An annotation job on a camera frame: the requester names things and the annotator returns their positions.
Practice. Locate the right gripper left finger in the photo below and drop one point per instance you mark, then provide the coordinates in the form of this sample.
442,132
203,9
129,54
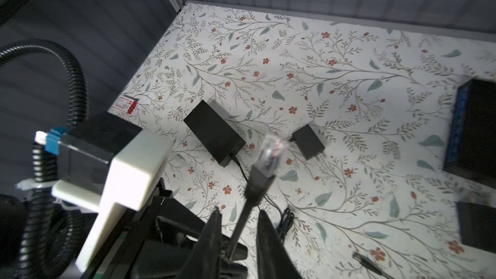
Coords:
204,261

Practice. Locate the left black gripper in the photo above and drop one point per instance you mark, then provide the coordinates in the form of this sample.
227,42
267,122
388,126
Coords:
156,242

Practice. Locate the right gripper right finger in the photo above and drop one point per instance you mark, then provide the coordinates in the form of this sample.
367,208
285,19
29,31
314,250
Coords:
273,261

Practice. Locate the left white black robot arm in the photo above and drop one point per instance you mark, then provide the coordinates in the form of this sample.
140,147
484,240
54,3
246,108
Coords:
51,233

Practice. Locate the black power adapter left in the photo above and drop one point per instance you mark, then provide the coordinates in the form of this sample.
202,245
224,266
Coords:
307,142

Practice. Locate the small red white card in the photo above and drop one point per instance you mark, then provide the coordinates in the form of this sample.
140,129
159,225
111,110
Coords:
126,104

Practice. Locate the floral table mat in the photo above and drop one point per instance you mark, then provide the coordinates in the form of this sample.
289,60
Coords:
381,102

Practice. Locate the small black power adapter right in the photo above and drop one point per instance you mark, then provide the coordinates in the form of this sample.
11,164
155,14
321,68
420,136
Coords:
477,225

